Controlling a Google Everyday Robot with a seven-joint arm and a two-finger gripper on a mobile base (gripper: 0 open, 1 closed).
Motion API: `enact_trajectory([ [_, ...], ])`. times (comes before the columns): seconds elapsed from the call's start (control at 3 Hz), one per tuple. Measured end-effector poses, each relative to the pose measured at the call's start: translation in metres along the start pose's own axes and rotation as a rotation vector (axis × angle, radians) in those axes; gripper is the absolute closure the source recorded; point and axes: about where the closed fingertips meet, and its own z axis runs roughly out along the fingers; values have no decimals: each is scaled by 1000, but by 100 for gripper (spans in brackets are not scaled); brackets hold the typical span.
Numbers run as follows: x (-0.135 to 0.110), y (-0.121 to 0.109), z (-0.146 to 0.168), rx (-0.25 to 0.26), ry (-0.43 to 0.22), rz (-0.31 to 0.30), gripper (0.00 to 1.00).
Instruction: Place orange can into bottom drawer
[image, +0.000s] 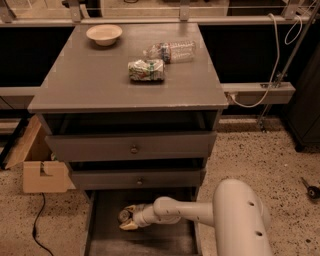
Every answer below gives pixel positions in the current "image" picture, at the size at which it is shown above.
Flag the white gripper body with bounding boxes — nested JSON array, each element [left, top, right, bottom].
[[133, 204, 157, 228]]

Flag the orange soda can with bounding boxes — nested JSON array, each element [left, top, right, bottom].
[[117, 209, 132, 224]]

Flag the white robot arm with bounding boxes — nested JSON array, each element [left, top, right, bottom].
[[118, 179, 273, 256]]

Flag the grey bottom drawer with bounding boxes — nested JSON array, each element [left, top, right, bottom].
[[81, 188, 202, 256]]

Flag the grey drawer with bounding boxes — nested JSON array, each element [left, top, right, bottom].
[[45, 132, 217, 162], [81, 188, 202, 256], [71, 169, 206, 190]]

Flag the grey middle drawer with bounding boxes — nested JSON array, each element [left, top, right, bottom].
[[71, 169, 206, 190]]

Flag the grey top drawer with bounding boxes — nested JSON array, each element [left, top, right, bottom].
[[45, 132, 217, 162]]

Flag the grey drawer cabinet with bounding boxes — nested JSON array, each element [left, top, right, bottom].
[[27, 22, 230, 256]]

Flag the crushed green white can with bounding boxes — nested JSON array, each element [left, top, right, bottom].
[[128, 59, 165, 81]]

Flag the cardboard box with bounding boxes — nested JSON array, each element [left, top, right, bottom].
[[5, 116, 75, 193]]

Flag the clear plastic water bottle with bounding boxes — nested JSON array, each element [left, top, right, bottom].
[[143, 40, 196, 64]]

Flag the black floor tool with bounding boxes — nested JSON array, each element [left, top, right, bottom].
[[301, 178, 320, 200]]

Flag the white bowl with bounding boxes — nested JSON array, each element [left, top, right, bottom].
[[86, 24, 122, 46]]

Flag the metal diagonal rod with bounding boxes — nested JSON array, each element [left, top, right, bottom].
[[257, 0, 320, 132]]

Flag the black floor cable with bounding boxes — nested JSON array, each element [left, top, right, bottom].
[[31, 192, 55, 256]]

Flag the grey horizontal rail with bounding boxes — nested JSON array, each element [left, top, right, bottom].
[[222, 82, 295, 106]]

